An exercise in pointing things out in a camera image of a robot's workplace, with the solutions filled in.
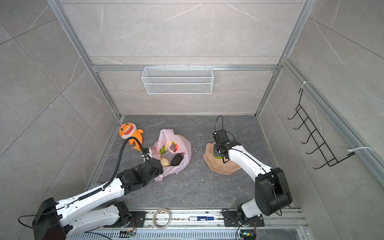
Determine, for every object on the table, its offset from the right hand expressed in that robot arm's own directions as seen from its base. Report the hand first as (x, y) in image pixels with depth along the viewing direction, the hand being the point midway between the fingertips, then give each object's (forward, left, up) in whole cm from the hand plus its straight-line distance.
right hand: (220, 148), depth 90 cm
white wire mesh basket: (+43, +26, +21) cm, 55 cm away
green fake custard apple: (-3, +1, -6) cm, 6 cm away
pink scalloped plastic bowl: (-6, +1, -9) cm, 11 cm away
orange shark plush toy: (+17, +61, 0) cm, 64 cm away
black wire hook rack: (-20, -39, +23) cm, 50 cm away
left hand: (-9, +34, +4) cm, 36 cm away
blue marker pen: (-35, +14, -8) cm, 39 cm away
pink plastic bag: (+1, +29, -3) cm, 29 cm away
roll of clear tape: (-34, +37, -7) cm, 51 cm away
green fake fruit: (+3, +37, -6) cm, 38 cm away
